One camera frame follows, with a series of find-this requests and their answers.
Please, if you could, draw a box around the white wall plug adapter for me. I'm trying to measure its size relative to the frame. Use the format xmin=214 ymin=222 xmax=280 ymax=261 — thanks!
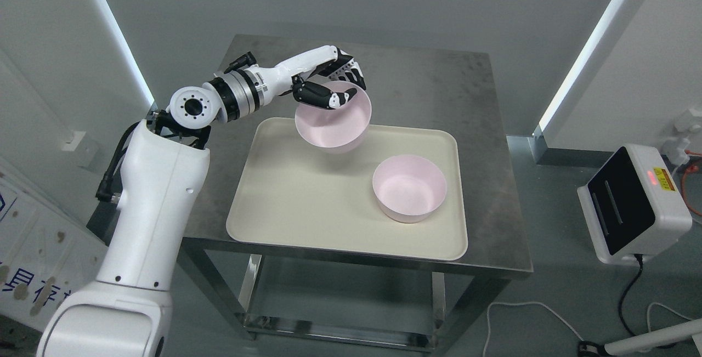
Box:
xmin=660 ymin=105 xmax=701 ymax=166

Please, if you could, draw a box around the white cable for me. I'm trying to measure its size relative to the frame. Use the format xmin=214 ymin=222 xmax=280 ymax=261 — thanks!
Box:
xmin=483 ymin=301 xmax=693 ymax=357

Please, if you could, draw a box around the black power cable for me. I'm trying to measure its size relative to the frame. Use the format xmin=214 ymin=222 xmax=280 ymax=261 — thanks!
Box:
xmin=619 ymin=254 xmax=687 ymax=337

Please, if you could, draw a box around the white wheeled stand leg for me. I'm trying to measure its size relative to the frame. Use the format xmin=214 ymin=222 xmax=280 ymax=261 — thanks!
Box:
xmin=576 ymin=319 xmax=701 ymax=356

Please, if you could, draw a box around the pink bowl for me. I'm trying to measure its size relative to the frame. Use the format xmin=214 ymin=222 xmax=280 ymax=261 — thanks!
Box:
xmin=371 ymin=154 xmax=448 ymax=224
xmin=294 ymin=81 xmax=372 ymax=153

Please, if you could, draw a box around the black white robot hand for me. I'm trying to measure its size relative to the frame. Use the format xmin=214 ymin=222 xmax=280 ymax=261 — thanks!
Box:
xmin=258 ymin=45 xmax=367 ymax=110

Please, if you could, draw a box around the white black box device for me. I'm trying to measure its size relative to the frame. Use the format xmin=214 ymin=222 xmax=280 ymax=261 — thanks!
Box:
xmin=576 ymin=144 xmax=694 ymax=267

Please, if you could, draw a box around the steel table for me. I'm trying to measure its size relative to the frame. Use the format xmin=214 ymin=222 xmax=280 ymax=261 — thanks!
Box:
xmin=177 ymin=42 xmax=533 ymax=356

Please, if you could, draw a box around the orange cable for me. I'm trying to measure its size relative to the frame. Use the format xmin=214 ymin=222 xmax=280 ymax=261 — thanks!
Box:
xmin=680 ymin=150 xmax=702 ymax=216

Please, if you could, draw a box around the white sign board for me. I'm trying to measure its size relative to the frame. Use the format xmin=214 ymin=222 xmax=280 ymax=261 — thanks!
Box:
xmin=1 ymin=165 xmax=107 ymax=331

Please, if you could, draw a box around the white wall socket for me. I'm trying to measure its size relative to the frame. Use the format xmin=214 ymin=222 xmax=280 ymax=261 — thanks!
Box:
xmin=61 ymin=131 xmax=89 ymax=152

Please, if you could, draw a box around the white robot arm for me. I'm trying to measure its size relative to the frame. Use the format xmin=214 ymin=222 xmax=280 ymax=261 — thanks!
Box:
xmin=37 ymin=46 xmax=366 ymax=356

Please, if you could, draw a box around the cream plastic tray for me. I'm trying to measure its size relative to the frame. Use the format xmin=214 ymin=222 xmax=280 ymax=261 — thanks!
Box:
xmin=225 ymin=117 xmax=468 ymax=260

